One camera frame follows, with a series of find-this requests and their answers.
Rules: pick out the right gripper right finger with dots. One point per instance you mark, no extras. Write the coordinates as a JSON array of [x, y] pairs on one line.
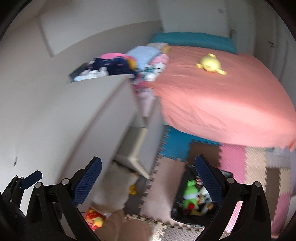
[[253, 221]]

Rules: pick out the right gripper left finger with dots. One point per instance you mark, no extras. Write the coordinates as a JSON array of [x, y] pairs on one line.
[[53, 212]]

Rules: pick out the black lined trash bin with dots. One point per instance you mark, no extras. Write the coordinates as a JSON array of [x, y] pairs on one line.
[[206, 209]]

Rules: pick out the red yellow snack bag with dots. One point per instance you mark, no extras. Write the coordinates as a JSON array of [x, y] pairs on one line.
[[94, 219]]

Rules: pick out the colourful foam floor mat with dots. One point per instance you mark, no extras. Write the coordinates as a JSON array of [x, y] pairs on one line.
[[160, 198]]

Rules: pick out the white plush under desk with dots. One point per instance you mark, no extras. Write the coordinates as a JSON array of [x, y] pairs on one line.
[[113, 192]]

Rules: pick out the grey desk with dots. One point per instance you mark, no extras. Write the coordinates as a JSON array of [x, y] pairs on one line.
[[103, 118]]

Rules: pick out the pink bed sheet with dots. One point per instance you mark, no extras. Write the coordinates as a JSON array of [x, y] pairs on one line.
[[248, 106]]

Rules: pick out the white crumpled cloth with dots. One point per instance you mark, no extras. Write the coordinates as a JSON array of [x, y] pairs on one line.
[[91, 74]]

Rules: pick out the black tablet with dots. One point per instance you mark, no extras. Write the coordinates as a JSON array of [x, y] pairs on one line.
[[78, 71]]

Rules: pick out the pink white plush pile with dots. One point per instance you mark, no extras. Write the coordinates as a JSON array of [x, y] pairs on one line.
[[151, 72]]

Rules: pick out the dark blue patterned clothes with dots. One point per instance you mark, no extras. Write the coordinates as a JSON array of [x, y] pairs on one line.
[[115, 66]]

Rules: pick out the yellow duck plush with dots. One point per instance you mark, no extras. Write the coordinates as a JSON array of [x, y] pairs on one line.
[[211, 64]]

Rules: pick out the light blue folded blanket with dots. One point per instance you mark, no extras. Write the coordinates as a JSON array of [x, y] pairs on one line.
[[143, 55]]

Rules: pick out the teal pillow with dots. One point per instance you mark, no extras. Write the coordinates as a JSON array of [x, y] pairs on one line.
[[191, 39]]

